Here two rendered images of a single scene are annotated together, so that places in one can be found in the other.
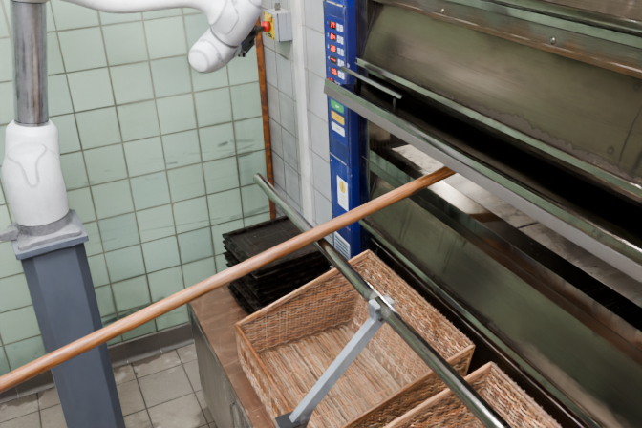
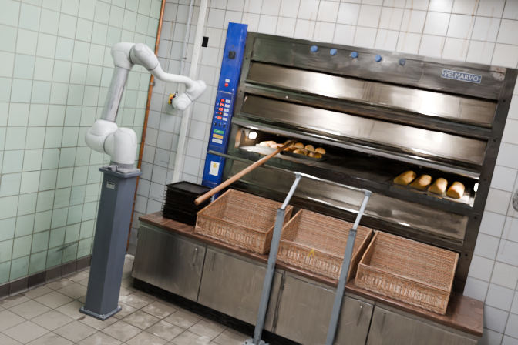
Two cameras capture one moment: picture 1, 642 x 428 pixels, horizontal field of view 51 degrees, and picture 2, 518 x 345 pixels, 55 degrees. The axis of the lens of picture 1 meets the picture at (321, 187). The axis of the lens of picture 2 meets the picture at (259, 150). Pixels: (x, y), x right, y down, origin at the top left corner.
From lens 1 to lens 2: 2.66 m
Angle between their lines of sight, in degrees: 44
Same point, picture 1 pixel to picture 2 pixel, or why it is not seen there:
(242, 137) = not seen: hidden behind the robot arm
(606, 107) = (347, 122)
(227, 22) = (196, 92)
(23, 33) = (122, 82)
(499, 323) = (305, 194)
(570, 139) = (338, 130)
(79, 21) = (93, 82)
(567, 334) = (331, 189)
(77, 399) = (116, 259)
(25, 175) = (132, 139)
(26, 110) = (113, 115)
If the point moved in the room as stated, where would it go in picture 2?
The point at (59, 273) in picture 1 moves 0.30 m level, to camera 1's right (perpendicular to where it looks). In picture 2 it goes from (130, 189) to (169, 188)
